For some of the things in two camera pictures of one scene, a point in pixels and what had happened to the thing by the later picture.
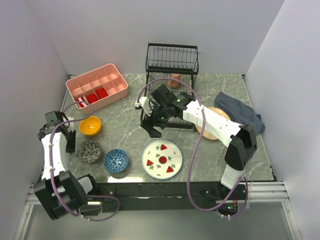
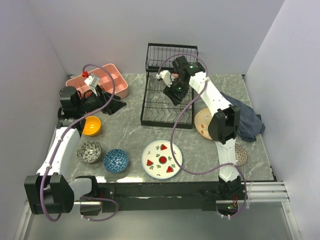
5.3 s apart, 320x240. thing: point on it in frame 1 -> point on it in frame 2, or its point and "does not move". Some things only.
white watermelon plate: x=162 y=159 does not move
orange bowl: x=90 y=126 does not move
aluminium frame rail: x=256 y=192 does not move
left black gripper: x=70 y=148 -> x=113 y=105
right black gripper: x=149 y=127 -> x=170 y=92
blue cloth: x=239 y=113 does not move
